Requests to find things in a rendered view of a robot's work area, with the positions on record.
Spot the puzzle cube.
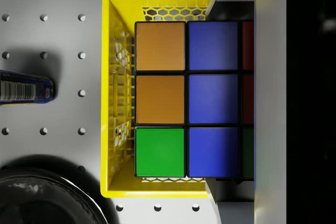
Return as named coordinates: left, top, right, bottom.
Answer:
left=134, top=20, right=255, bottom=183

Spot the yellow basket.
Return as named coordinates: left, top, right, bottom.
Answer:
left=100, top=0, right=215, bottom=199

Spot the black plate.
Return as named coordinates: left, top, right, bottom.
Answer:
left=0, top=155, right=116, bottom=224

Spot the flat-sided can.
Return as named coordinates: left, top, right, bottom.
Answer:
left=0, top=69, right=56, bottom=106

